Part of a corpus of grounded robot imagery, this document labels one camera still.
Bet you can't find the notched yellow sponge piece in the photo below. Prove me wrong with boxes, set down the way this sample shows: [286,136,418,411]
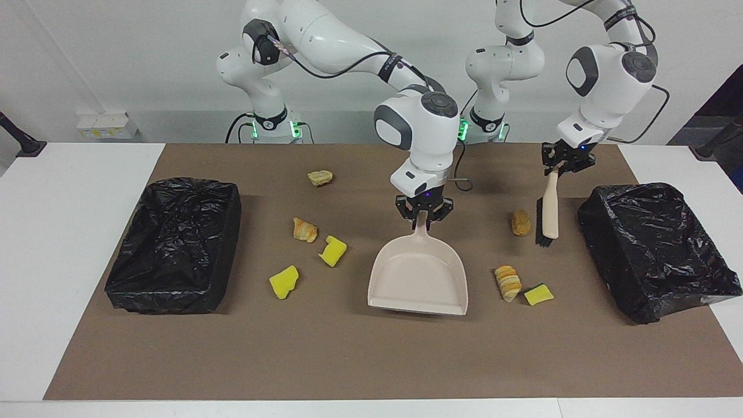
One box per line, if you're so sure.
[318,235,348,268]

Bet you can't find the black base power cable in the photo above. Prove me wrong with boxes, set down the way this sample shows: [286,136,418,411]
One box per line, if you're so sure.
[225,112,256,144]

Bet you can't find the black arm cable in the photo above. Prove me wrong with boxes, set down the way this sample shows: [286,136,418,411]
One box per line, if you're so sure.
[520,0,671,145]
[264,35,472,192]

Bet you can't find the black stand pole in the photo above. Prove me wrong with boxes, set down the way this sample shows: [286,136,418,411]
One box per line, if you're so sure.
[689,113,743,162]
[0,111,47,158]

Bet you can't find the brown table mat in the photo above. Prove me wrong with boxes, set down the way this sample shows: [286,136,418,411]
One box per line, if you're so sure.
[44,143,743,401]

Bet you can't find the dark background panel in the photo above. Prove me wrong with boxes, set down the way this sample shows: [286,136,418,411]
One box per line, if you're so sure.
[668,64,743,195]

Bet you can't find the white wall socket box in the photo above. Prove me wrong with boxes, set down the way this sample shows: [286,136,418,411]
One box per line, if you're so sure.
[75,111,140,140]

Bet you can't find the golden croissant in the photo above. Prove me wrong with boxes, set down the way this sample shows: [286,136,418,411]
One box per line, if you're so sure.
[292,217,319,244]

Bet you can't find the beige plastic dustpan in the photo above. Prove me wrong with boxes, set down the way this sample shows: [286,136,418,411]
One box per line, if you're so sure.
[367,210,468,316]

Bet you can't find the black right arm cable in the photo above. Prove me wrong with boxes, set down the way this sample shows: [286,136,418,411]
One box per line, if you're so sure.
[264,35,472,192]

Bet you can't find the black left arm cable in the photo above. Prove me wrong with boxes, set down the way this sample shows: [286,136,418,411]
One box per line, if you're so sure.
[520,0,671,145]

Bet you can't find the yellow sponge with green side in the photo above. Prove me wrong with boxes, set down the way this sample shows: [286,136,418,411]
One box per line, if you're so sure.
[524,283,555,307]

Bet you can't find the bin with black trash bag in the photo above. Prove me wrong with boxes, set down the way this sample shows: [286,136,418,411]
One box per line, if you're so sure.
[104,178,242,315]
[578,183,743,325]

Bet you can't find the orange striped bread roll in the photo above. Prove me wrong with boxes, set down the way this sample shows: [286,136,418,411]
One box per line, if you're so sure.
[493,265,522,304]

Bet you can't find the beige hand brush black bristles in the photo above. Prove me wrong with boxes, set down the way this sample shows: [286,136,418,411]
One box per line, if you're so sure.
[535,163,561,248]

